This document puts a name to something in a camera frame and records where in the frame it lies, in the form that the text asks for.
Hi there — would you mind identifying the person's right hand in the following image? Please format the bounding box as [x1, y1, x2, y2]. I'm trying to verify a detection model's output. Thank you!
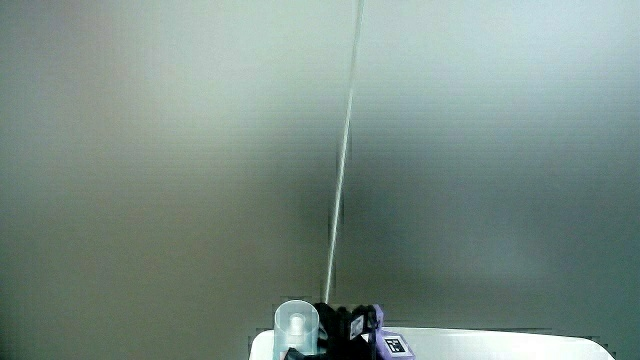
[283, 301, 417, 360]

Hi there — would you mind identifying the white plastic tray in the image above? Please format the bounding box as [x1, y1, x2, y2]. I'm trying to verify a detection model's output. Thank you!
[248, 326, 617, 360]

